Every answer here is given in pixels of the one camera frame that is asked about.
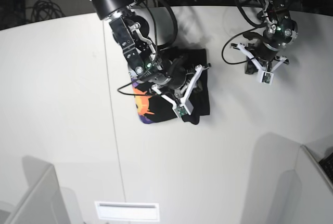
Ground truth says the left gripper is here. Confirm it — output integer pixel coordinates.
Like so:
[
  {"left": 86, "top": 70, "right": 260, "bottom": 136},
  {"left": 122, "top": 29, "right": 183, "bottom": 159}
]
[{"left": 243, "top": 33, "right": 286, "bottom": 75}]

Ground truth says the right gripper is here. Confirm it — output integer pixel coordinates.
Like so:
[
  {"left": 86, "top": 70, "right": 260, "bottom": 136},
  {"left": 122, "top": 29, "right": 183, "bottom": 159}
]
[{"left": 153, "top": 56, "right": 198, "bottom": 97}]

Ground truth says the black T-shirt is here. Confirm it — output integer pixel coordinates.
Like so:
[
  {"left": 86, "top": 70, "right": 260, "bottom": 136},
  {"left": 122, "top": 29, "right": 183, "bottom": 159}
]
[{"left": 132, "top": 47, "right": 211, "bottom": 125}]

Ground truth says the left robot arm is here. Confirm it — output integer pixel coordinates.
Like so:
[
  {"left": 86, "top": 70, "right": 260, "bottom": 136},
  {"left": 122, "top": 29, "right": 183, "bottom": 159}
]
[{"left": 221, "top": 0, "right": 298, "bottom": 75}]

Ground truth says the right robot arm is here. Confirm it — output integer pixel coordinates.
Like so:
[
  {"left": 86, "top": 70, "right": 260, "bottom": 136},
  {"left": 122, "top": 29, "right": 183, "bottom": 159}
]
[{"left": 90, "top": 0, "right": 191, "bottom": 94}]

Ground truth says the black keyboard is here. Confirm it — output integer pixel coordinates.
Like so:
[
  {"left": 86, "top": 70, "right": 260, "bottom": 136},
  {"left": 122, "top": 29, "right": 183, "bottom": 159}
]
[{"left": 319, "top": 153, "right": 333, "bottom": 182}]

